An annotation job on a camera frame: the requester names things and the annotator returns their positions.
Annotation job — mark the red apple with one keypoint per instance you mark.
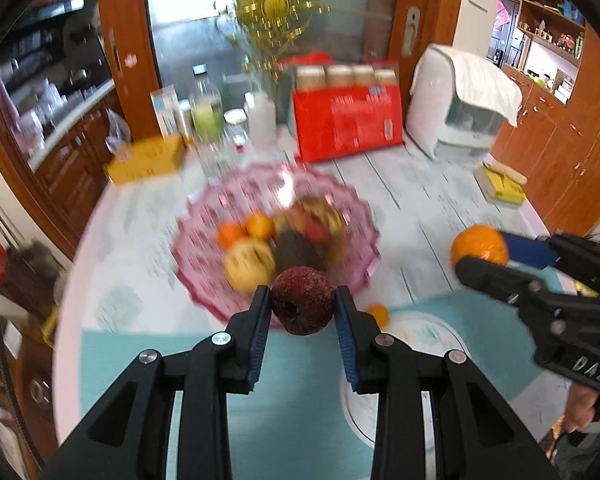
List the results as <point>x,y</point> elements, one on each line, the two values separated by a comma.
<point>314,227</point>

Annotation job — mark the pink glass fruit bowl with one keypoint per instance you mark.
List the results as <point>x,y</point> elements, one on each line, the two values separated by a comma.
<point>205,210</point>

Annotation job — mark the overripe banana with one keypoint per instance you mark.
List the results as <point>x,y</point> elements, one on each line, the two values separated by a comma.
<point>330,220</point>

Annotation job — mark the clear glass tumbler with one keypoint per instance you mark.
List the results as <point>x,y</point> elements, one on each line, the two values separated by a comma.
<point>217,160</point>

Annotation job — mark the white and blue carton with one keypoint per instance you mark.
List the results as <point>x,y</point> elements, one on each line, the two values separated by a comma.
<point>164,112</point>

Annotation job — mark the dark red round fruit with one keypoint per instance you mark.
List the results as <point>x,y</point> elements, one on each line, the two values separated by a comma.
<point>302,300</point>

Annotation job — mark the wooden shelf cabinet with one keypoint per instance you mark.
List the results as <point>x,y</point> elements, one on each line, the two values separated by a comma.
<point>570,110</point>

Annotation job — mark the white countertop appliance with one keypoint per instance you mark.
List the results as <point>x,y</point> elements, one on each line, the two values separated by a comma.
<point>430,120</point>

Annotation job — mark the yellow tissue pack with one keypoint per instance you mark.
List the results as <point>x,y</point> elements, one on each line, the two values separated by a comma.
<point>502,185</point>

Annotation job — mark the dark avocado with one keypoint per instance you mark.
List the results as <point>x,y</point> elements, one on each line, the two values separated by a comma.
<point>297,252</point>

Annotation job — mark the clear bottle green label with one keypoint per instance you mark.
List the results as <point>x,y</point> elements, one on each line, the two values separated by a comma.
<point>207,110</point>

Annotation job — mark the person's right hand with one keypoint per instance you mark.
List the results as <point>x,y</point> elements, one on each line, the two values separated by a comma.
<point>580,407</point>

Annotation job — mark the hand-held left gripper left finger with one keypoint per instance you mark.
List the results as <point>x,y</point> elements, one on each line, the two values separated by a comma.
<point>257,340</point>

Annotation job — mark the metal can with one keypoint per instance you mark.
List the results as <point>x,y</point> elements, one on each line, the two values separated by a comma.
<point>183,122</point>

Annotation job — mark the wooden kitchen cabinet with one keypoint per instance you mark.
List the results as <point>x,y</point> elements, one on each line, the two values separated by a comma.
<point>75,170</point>

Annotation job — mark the dark woven basket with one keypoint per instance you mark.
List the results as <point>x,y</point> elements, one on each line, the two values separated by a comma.
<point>32,275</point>

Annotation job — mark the white round plate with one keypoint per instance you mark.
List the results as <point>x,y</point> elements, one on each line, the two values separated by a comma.
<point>420,330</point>

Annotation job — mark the tree print tablecloth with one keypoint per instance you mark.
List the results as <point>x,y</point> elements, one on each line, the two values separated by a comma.
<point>420,195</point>

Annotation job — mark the red carton box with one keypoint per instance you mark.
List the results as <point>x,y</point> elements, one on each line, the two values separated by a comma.
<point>350,120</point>

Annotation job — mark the yellow pear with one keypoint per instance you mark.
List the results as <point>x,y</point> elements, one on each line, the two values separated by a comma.
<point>247,262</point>

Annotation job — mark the small glass jar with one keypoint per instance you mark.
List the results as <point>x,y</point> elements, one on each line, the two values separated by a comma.
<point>236,127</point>

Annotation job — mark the small mandarin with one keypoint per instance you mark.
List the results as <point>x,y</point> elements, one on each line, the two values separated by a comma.
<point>380,314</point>
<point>259,225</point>
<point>230,234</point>
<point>480,246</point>

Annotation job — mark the golden door ornament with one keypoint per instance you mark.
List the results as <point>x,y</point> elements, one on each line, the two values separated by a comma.
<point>275,7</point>

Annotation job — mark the clear plastic bag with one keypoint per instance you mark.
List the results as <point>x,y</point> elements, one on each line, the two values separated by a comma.
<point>116,130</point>

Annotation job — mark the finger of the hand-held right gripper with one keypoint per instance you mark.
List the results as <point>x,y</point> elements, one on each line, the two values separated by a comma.
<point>527,250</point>
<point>490,272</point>

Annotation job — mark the white squeeze bottle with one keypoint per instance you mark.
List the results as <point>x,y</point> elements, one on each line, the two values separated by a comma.
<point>261,122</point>

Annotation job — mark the white towel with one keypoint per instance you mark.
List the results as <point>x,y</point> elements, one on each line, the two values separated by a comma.
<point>480,77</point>

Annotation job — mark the teal placemat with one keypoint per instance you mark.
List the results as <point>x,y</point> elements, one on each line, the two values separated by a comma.
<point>130,360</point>

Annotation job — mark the yellow tin box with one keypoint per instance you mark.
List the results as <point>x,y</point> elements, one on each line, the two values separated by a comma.
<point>147,157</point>

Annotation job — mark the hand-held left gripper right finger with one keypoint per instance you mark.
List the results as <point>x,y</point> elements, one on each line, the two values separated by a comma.
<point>347,340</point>

